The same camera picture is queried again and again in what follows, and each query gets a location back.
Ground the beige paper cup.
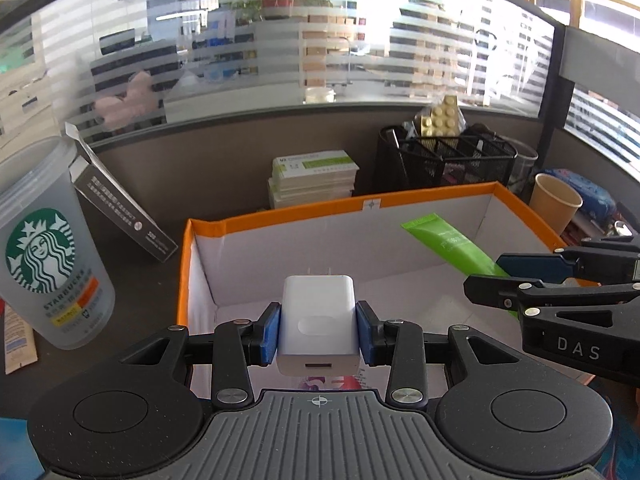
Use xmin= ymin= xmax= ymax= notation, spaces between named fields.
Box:
xmin=529 ymin=173 xmax=584 ymax=235

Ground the beige sachet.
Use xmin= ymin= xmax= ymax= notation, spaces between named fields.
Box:
xmin=4 ymin=305 xmax=38 ymax=375

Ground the translucent plastic cup green logo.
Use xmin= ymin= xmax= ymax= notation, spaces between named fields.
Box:
xmin=0 ymin=136 xmax=117 ymax=351

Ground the green tube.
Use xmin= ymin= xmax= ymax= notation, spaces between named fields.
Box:
xmin=401 ymin=214 xmax=519 ymax=318

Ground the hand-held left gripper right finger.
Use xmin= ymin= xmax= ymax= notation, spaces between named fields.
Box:
xmin=356 ymin=300 xmax=521 ymax=408

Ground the printed blue red desk mat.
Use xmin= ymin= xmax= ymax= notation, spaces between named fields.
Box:
xmin=0 ymin=374 xmax=640 ymax=480

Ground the black mesh desk organizer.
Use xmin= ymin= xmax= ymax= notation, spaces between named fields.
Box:
xmin=378 ymin=124 xmax=518 ymax=196

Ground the blue printed packet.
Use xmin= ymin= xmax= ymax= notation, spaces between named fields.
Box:
xmin=542 ymin=169 xmax=618 ymax=231

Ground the orange cardboard box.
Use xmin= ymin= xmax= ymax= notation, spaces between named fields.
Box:
xmin=176 ymin=181 xmax=601 ymax=401

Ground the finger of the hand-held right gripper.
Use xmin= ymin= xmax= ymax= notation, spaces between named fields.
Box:
xmin=463 ymin=274 xmax=640 ymax=312
xmin=495 ymin=236 xmax=640 ymax=283

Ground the stack of white boxes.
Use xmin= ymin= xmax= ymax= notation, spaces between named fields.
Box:
xmin=267 ymin=170 xmax=359 ymax=211

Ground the dark grey carton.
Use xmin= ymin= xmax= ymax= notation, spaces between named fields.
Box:
xmin=65 ymin=122 xmax=179 ymax=263

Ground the yellow pill blister pack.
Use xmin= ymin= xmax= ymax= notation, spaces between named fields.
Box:
xmin=419 ymin=95 xmax=460 ymax=137

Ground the green white carton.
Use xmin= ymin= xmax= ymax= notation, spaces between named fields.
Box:
xmin=272 ymin=151 xmax=360 ymax=182

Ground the pink plush toy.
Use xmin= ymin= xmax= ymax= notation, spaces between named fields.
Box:
xmin=95 ymin=71 xmax=158 ymax=131

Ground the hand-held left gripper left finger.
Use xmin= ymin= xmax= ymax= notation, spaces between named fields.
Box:
xmin=120 ymin=302 xmax=281 ymax=409

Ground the white power adapter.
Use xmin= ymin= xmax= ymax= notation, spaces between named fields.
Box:
xmin=277 ymin=274 xmax=361 ymax=377

